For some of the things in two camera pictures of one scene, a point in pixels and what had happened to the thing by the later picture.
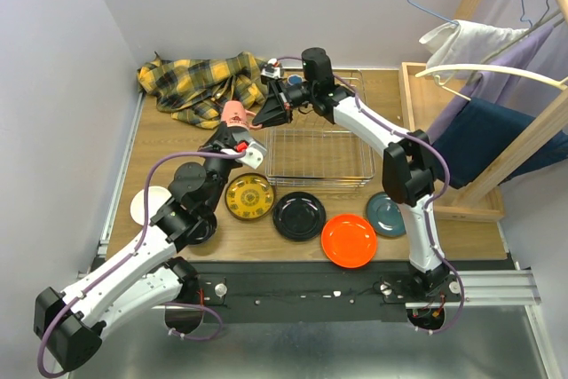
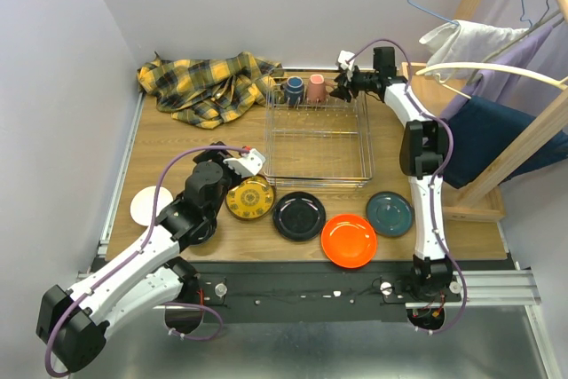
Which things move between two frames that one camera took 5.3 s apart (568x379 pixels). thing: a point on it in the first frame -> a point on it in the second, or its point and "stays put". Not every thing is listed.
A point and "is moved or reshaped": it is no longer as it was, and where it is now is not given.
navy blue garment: (481, 132) stays put
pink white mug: (234, 115) is moved or reshaped
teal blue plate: (385, 216) stays put
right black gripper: (275, 110) -> (341, 92)
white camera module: (271, 70) -> (343, 57)
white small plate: (156, 197) stays put
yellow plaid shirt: (195, 88) stays put
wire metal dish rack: (313, 152) stays put
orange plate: (349, 240) stays put
